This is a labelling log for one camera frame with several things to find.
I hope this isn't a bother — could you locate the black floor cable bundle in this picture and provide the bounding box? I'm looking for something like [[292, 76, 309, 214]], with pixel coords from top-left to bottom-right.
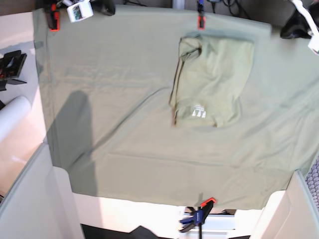
[[123, 0, 252, 19]]

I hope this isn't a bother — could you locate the olive green T-shirt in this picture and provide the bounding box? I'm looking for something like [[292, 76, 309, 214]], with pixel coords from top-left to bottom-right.
[[169, 35, 254, 127]]

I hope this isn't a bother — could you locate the patterned grey mat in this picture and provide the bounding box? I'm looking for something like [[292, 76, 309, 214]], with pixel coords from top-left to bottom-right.
[[306, 158, 319, 209]]

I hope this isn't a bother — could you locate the green table cloth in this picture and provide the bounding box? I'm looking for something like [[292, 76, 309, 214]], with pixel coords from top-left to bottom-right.
[[32, 5, 319, 209]]

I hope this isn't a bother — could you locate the orange top clamp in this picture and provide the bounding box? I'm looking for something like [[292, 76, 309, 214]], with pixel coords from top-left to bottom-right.
[[197, 14, 205, 30]]

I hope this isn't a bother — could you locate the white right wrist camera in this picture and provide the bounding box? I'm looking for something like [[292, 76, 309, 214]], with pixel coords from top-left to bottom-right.
[[67, 0, 93, 23]]

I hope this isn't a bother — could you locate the blue black bar clamp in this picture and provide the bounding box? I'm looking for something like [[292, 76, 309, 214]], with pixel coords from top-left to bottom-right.
[[179, 197, 216, 239]]

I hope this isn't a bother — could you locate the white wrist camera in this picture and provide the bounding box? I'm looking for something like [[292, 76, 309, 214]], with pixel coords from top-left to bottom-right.
[[67, 0, 93, 23], [308, 35, 319, 55]]

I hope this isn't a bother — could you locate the orange corner clamp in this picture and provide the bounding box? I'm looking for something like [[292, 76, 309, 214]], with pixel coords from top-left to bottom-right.
[[44, 3, 60, 32]]

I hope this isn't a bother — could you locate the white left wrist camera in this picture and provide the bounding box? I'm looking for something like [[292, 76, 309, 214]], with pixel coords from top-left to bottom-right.
[[308, 35, 319, 55]]

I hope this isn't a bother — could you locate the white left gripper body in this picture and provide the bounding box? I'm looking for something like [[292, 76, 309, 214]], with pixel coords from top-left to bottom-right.
[[291, 0, 319, 35]]

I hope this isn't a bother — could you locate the aluminium table leg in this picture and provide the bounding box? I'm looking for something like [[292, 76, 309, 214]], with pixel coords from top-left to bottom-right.
[[172, 0, 185, 9]]

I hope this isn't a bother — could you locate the white paper roll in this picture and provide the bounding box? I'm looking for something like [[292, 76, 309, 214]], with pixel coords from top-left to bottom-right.
[[0, 96, 31, 141]]

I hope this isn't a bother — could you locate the black tablet on stand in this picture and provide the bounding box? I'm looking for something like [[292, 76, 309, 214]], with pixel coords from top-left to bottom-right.
[[0, 50, 27, 92]]

